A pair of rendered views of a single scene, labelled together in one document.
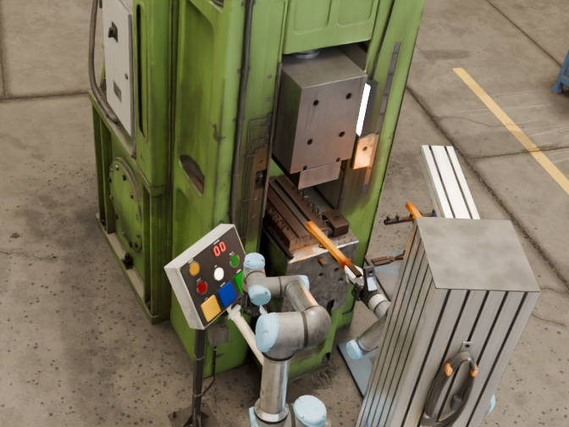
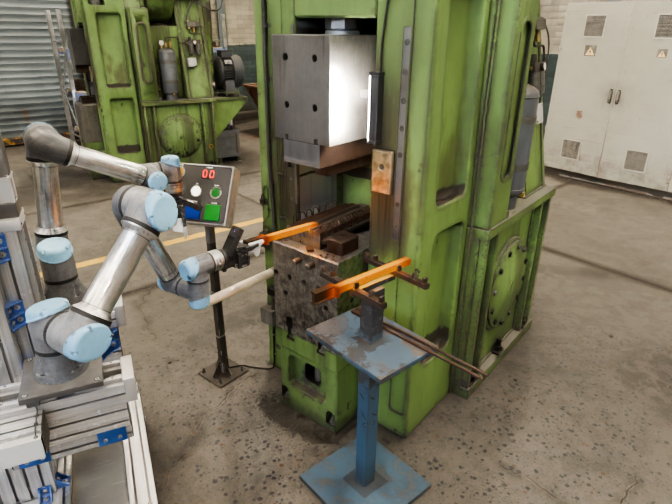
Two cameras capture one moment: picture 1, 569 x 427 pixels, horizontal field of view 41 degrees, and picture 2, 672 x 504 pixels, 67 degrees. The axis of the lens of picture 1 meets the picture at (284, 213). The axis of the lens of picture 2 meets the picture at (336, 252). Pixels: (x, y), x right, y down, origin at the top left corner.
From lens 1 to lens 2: 3.32 m
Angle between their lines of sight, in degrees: 63
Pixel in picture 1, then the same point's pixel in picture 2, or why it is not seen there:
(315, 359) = (318, 408)
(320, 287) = (306, 301)
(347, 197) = (375, 232)
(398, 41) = (408, 26)
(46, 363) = (246, 299)
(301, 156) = (281, 119)
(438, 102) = not seen: outside the picture
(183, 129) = not seen: hidden behind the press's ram
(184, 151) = not seen: hidden behind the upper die
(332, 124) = (303, 90)
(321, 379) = (313, 433)
